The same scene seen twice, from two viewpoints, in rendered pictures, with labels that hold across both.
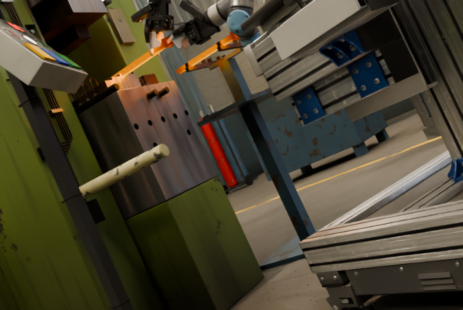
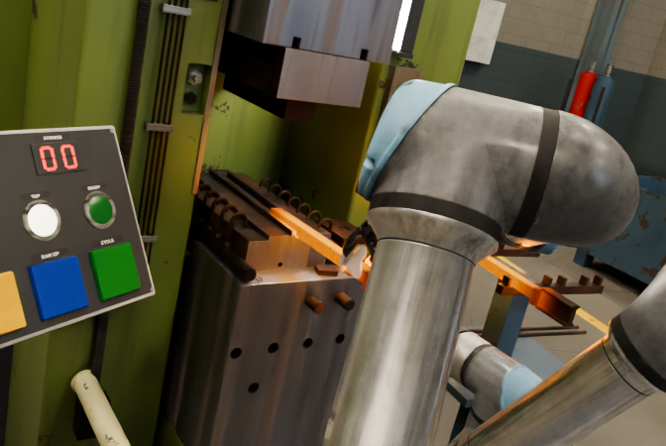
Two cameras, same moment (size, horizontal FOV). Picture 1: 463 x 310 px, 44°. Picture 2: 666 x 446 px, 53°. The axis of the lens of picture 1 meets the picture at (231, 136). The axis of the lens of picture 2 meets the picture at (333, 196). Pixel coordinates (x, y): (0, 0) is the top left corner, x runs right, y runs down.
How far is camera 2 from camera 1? 144 cm
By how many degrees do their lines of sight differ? 28
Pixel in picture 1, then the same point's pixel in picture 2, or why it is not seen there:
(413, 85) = not seen: outside the picture
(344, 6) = not seen: outside the picture
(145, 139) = (238, 377)
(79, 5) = (302, 84)
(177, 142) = (306, 384)
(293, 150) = (630, 244)
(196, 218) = not seen: outside the picture
